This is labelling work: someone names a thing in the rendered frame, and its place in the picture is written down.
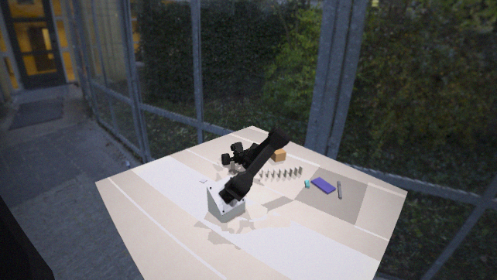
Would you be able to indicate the purple flat block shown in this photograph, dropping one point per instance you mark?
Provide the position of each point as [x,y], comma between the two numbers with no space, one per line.
[323,185]

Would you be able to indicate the tan rectangular block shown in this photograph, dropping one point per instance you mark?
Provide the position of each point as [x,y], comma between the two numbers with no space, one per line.
[279,155]

